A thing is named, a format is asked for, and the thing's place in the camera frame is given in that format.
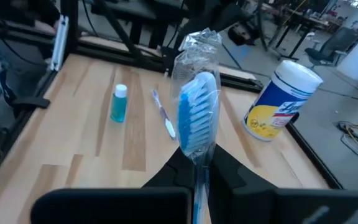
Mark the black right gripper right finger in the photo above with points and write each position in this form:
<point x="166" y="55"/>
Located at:
<point x="259" y="208"/>

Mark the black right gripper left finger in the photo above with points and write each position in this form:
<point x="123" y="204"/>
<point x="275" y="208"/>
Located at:
<point x="120" y="208"/>

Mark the blue toothbrush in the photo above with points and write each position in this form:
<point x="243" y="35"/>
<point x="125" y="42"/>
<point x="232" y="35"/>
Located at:
<point x="197" y="118"/>

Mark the small silver cap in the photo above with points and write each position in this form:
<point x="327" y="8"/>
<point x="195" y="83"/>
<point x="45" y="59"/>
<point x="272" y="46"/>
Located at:
<point x="118" y="107"/>

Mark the purple wrapped toothbrush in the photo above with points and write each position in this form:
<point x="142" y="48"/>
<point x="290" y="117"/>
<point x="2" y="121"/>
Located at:
<point x="163" y="113"/>

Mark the disinfecting wipes canister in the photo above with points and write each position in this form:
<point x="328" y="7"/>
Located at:
<point x="278" y="102"/>

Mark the black office chair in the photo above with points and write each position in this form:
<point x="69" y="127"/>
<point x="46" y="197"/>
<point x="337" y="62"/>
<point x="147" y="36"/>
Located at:
<point x="334" y="43"/>

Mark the black background desk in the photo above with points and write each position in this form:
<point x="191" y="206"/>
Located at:
<point x="294" y="17"/>

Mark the black frame clamp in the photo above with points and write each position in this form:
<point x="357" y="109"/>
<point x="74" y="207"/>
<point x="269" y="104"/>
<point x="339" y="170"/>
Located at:
<point x="31" y="102"/>

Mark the black aluminium table frame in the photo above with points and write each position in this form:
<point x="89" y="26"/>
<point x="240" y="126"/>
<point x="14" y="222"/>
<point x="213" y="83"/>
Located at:
<point x="113" y="56"/>

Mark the silver aluminium post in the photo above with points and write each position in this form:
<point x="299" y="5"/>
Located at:
<point x="59" y="43"/>

